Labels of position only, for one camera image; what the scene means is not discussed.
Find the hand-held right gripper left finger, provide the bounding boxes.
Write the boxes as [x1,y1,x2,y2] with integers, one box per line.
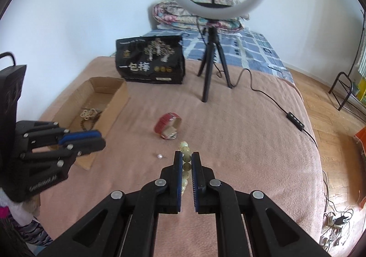
[37,151,183,257]

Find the yellow crate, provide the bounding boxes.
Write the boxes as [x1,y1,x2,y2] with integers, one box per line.
[353,77,366,103]

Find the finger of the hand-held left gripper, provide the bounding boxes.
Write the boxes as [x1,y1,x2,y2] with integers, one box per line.
[23,128,102,149]
[19,138,106,166]

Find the long brown bead necklace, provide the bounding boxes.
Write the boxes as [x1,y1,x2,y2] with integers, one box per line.
[79,111,103,132]

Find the cream bead bracelet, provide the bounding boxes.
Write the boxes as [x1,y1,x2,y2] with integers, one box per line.
[179,141,193,197]

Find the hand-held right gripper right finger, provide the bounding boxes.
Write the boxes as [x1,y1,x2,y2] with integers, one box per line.
[191,152,329,257]

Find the black clothes rack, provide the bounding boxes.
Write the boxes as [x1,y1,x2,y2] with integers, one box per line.
[328,10,366,119]

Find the red strap wristwatch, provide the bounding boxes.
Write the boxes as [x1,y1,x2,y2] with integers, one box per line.
[154,112,182,140]

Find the white power strip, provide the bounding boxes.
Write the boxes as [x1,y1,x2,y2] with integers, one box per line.
[323,211,350,228]

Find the black snack bag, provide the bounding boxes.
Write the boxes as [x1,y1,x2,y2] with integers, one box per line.
[116,35,186,85]

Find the orange cloth covered table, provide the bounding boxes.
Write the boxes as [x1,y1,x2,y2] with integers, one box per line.
[354,128,366,157]

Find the small white bead necklace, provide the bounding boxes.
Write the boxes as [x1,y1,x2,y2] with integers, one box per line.
[80,108,99,122]

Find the cardboard box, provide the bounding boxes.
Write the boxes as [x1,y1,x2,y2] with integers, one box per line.
[51,77,130,171]

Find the patterned clothing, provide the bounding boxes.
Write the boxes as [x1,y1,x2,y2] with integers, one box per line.
[0,188,53,257]

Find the tangle of floor cables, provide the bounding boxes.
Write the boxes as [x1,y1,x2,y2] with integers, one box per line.
[317,171,363,249]

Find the folded floral quilt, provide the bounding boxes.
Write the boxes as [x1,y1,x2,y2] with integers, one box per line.
[151,0,250,32]

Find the blue patterned bedsheet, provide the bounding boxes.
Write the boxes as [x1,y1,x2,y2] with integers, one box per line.
[141,28,295,83]

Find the black cable with inline controller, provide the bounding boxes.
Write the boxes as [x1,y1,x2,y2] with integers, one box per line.
[231,68,319,150]

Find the black tripod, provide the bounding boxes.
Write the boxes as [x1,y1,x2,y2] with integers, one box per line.
[197,20,233,102]

